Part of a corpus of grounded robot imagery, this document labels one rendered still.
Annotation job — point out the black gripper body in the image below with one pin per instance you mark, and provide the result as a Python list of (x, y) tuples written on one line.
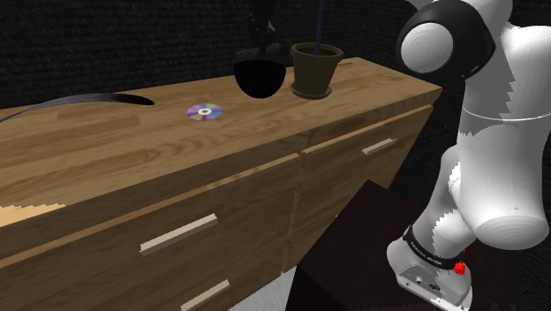
[(261, 19)]

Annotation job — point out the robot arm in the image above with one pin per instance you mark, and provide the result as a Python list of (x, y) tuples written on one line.
[(490, 172)]

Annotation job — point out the black bowl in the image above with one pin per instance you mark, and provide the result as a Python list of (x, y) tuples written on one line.
[(259, 79)]

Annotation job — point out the olive plant pot, purple stem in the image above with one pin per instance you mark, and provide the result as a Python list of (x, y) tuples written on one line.
[(313, 73)]

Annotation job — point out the iridescent compact disc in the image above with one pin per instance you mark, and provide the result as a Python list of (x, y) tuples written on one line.
[(204, 112)]

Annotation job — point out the dark long curved feather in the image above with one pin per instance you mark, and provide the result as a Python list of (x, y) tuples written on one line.
[(107, 98)]

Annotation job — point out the wooden chest of drawers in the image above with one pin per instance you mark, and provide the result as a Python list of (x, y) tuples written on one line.
[(129, 172)]

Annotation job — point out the dark robot stand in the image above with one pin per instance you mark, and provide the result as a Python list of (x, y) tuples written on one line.
[(361, 250)]

